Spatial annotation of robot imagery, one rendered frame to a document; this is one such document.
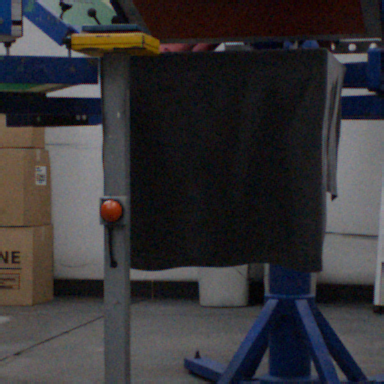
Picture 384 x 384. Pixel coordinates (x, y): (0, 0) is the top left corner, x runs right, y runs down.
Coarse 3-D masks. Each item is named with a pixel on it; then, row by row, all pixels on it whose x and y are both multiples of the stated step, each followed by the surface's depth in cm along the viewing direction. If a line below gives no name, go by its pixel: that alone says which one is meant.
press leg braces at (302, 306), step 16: (272, 304) 382; (304, 304) 381; (256, 320) 380; (272, 320) 380; (304, 320) 377; (320, 320) 398; (256, 336) 375; (304, 336) 376; (320, 336) 373; (336, 336) 404; (240, 352) 373; (256, 352) 375; (320, 352) 369; (336, 352) 405; (240, 368) 370; (256, 368) 419; (320, 368) 366; (352, 368) 411
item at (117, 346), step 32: (128, 64) 232; (128, 96) 232; (128, 128) 232; (128, 160) 233; (128, 192) 233; (128, 224) 233; (128, 256) 233; (128, 288) 234; (128, 320) 234; (128, 352) 234
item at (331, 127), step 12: (336, 60) 269; (336, 72) 272; (336, 84) 276; (336, 96) 276; (336, 108) 278; (336, 120) 290; (324, 132) 260; (336, 132) 290; (324, 144) 260; (336, 144) 289; (324, 156) 260; (336, 156) 289; (324, 168) 261; (336, 168) 289; (324, 180) 262; (336, 180) 281; (324, 192) 262; (336, 192) 281; (324, 204) 263; (324, 216) 263; (324, 228) 263
